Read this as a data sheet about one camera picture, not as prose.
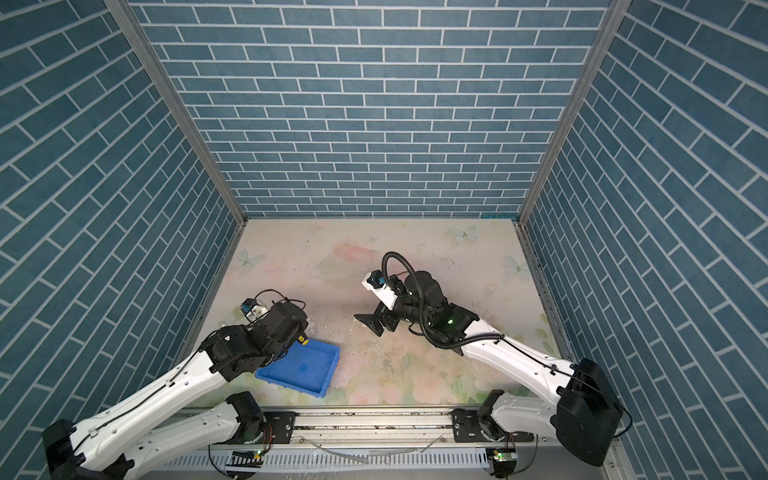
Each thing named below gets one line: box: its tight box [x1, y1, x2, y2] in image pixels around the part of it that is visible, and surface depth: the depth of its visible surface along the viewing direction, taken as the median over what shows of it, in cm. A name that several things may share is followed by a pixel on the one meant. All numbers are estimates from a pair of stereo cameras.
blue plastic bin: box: [255, 340, 341, 399], surface depth 84 cm
